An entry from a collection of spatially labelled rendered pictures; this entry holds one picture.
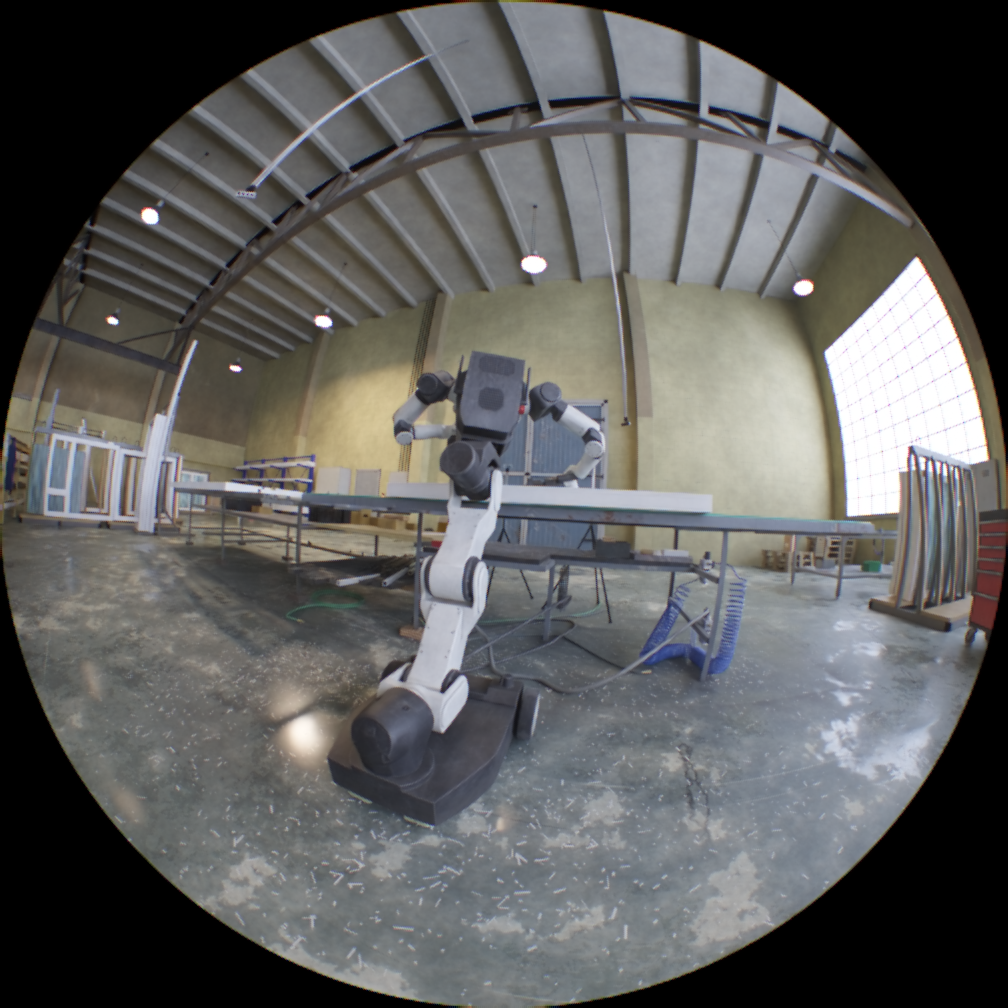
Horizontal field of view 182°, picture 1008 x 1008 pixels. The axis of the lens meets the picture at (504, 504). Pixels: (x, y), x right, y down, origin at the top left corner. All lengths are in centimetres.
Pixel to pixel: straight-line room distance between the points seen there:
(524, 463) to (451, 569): 731
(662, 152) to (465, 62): 427
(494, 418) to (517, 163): 774
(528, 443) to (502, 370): 712
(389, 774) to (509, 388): 116
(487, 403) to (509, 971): 147
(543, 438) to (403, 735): 787
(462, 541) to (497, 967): 112
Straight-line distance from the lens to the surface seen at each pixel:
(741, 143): 640
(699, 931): 90
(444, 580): 94
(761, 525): 150
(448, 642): 94
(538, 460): 811
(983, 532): 339
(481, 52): 771
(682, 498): 132
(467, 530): 101
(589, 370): 888
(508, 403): 109
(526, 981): 80
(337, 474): 1088
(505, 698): 112
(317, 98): 873
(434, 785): 83
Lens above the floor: 79
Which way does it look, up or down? 3 degrees up
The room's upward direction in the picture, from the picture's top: 4 degrees clockwise
